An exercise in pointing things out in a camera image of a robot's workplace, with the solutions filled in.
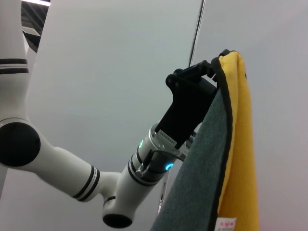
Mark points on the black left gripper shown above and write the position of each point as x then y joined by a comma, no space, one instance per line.
187,110

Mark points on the grey towel with yellow back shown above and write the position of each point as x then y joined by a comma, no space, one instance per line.
207,168

